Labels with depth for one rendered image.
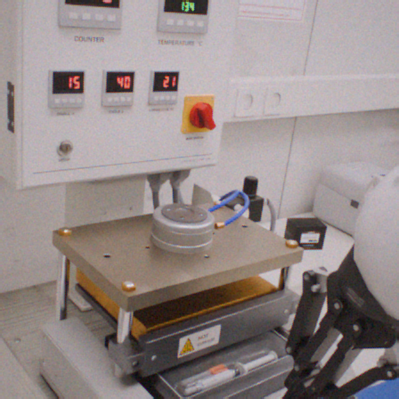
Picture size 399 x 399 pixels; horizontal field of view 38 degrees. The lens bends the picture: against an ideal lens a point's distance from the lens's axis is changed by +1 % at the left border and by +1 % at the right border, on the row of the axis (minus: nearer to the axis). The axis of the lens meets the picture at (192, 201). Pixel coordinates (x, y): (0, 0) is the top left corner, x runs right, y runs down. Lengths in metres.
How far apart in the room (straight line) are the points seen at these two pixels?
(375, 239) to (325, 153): 1.49
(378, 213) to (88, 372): 0.43
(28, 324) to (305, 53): 1.07
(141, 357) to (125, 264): 0.10
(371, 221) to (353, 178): 1.33
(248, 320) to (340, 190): 1.01
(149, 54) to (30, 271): 0.65
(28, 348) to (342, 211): 1.09
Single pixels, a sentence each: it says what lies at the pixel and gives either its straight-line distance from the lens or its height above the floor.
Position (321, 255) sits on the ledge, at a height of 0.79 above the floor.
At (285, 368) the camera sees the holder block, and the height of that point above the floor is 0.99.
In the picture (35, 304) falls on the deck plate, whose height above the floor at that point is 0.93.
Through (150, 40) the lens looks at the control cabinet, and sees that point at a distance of 0.79.
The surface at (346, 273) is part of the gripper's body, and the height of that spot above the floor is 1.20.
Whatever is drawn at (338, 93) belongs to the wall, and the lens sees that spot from 1.71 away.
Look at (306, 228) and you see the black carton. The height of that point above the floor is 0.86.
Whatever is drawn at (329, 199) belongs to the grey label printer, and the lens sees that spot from 1.74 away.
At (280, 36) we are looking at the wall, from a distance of 1.56.
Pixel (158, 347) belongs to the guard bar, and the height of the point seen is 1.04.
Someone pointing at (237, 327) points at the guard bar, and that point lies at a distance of 0.73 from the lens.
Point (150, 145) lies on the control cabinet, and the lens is 0.83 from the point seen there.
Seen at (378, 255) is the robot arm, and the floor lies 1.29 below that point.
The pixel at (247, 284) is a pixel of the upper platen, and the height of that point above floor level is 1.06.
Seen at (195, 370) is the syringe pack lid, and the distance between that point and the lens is 0.70.
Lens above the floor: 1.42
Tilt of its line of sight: 21 degrees down
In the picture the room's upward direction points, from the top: 7 degrees clockwise
